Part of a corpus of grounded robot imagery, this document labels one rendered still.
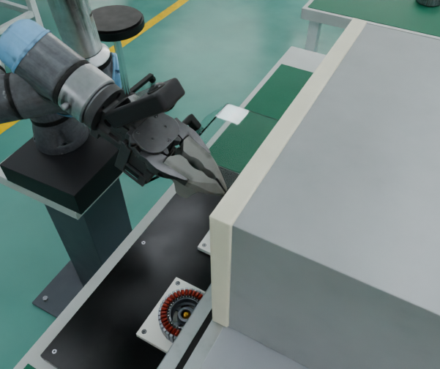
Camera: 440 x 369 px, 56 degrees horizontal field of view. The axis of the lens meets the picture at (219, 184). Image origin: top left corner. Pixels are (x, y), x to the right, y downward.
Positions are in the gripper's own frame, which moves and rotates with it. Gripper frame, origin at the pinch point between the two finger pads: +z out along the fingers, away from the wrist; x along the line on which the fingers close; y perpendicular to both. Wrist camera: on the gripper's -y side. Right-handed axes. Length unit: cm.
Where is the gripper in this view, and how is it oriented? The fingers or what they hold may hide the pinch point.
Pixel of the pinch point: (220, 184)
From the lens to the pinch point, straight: 57.0
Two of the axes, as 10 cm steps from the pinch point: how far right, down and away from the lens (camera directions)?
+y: -3.7, 4.7, 8.0
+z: 7.9, 6.1, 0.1
